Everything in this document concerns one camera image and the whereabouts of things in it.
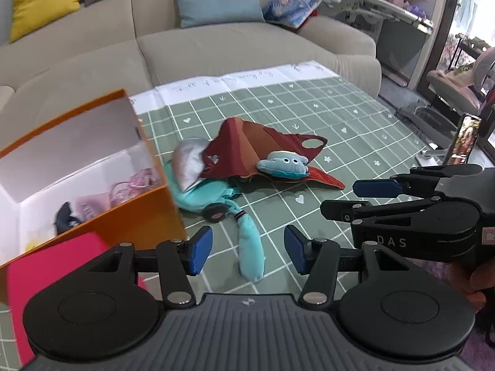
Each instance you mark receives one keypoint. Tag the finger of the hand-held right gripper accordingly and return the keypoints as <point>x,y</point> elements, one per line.
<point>377,188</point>
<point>340,210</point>

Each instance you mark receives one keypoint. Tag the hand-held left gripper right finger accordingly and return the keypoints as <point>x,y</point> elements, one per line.
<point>296,249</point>

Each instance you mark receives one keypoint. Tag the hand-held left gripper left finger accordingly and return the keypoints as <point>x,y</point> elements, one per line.
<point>201,249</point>

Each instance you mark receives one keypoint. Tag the orange cardboard box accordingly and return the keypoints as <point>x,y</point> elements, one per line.
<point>127,224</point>

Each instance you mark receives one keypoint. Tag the pink cloth pouch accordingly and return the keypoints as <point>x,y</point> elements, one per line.
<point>92,205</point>

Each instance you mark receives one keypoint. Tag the navy pouch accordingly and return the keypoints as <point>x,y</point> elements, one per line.
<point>65,216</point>

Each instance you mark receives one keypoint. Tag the person's right hand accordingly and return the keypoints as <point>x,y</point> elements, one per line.
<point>479,280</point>

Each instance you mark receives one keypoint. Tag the teal plush toy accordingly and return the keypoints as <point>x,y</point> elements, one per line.
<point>251,255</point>

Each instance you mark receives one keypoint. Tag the green checked tablecloth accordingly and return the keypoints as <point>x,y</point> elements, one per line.
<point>348,131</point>

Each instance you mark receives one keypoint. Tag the grey phone stand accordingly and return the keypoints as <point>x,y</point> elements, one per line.
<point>433,153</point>

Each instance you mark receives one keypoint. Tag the small blue plush toy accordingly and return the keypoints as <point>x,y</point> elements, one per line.
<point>280,162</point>

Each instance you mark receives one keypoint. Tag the silver cloth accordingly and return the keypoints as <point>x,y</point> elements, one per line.
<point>187,162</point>

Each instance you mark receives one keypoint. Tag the smartphone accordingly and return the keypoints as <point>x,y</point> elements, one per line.
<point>466,139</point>

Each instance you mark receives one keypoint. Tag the brown and red cloth mask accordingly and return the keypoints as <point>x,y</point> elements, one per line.
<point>247,143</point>

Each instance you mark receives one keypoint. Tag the purple fluffy blanket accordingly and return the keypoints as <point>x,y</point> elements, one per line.
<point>475,351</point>

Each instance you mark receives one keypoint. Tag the pink cushioned chair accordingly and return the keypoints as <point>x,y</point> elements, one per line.
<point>456,85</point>

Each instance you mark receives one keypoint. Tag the white desk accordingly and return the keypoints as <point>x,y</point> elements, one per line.
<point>371,5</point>

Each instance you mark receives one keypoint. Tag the small red cloth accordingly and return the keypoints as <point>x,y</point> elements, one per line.
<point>314,13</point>

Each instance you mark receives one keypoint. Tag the beige sofa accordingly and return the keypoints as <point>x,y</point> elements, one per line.
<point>232,54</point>

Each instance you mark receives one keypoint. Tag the printed blue cushion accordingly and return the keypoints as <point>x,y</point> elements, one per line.
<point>294,5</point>

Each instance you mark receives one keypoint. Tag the light blue hanging garment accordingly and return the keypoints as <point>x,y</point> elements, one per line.
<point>470,4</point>

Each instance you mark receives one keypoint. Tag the yellow cushion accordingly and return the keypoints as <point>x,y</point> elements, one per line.
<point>42,0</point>

